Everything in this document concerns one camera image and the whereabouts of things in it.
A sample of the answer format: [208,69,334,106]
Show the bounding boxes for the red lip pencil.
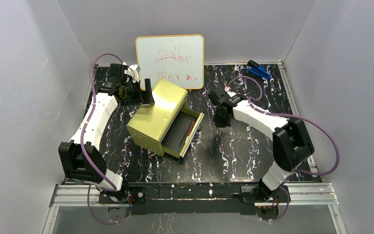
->
[185,120,195,144]

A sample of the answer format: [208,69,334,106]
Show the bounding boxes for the black eyeliner pencil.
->
[178,124,192,147]

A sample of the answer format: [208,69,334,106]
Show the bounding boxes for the green metal drawer chest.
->
[126,79,204,161]

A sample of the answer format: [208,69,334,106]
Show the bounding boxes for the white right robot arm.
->
[208,88,315,199]

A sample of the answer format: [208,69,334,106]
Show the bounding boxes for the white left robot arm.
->
[58,63,154,192]

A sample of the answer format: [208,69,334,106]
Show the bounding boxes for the blue stapler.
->
[245,60,271,80]

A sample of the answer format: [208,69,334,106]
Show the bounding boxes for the orange framed whiteboard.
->
[135,34,205,90]

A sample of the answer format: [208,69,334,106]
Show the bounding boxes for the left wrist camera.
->
[126,64,141,83]

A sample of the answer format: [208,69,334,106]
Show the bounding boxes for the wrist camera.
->
[224,86,239,98]
[126,64,141,83]

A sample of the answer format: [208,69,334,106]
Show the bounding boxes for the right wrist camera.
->
[224,86,239,98]

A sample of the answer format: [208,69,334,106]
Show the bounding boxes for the aluminium right side rail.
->
[277,60,320,177]

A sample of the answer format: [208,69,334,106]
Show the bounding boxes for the aluminium rail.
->
[50,182,339,207]
[277,60,320,177]

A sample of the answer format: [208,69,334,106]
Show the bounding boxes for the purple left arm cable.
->
[79,53,127,226]

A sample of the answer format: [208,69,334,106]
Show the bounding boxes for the aluminium front rail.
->
[50,182,339,207]

